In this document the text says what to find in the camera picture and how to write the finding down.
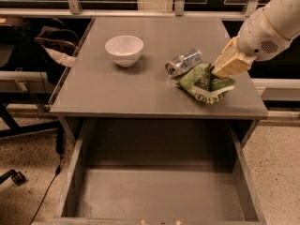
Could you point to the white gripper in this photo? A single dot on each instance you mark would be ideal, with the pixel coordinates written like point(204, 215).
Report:
point(262, 37)

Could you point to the open grey top drawer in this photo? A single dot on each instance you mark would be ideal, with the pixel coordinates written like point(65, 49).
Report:
point(157, 172)

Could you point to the dark bag with cloth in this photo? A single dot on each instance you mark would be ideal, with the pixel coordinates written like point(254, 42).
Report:
point(59, 43)

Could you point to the crushed silver soda can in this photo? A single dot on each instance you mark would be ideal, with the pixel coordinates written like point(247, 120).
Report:
point(183, 63)

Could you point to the metal window railing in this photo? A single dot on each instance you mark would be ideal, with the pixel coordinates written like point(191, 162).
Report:
point(137, 3)

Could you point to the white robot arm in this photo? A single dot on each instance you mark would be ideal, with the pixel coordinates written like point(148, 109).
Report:
point(284, 15)

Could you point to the black office chair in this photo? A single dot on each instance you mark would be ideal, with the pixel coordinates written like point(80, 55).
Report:
point(23, 78)

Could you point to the white ceramic bowl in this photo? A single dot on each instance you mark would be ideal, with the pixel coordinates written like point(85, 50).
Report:
point(125, 51)

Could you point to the green jalapeno chip bag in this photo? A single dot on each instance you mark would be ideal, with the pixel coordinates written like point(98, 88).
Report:
point(204, 86)

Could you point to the grey cabinet with drawer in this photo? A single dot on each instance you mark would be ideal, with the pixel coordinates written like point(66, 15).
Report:
point(96, 86)

